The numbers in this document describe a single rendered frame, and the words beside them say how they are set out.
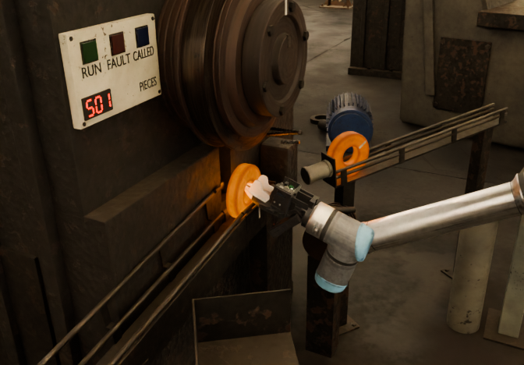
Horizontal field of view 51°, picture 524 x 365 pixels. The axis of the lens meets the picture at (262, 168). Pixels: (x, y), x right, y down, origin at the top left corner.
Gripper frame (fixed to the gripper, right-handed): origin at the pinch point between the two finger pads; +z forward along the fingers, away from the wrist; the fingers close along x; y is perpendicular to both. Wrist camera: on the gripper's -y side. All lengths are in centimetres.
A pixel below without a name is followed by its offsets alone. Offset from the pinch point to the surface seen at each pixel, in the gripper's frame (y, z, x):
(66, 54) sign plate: 40, 24, 47
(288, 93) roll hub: 29.5, -2.3, -3.6
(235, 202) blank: -0.3, -1.2, 7.6
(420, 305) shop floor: -58, -62, -69
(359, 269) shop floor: -67, -34, -82
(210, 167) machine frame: 5.8, 8.4, 7.4
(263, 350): -6, -28, 41
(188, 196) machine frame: 2.6, 7.4, 18.6
